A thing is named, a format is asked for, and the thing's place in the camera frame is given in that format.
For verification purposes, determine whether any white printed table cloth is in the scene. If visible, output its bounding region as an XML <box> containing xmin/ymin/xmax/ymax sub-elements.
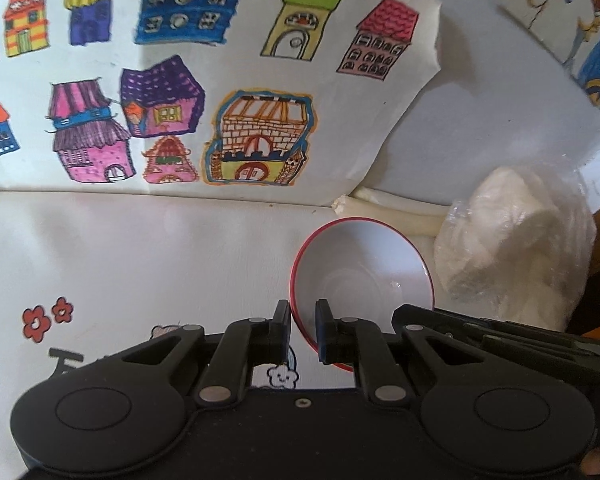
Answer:
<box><xmin>0</xmin><ymin>188</ymin><xmax>571</xmax><ymax>480</ymax></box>

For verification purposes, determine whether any red-rimmed white bowl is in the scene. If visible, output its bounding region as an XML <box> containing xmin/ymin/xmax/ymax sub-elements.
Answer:
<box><xmin>289</xmin><ymin>217</ymin><xmax>436</xmax><ymax>350</ymax></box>

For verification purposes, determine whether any houses drawing paper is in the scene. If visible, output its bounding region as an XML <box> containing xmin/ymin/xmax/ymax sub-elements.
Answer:
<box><xmin>0</xmin><ymin>0</ymin><xmax>440</xmax><ymax>205</ymax></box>

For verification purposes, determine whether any plastic bag of white rolls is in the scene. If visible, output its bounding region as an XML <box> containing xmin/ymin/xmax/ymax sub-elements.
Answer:
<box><xmin>434</xmin><ymin>164</ymin><xmax>596</xmax><ymax>330</ymax></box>

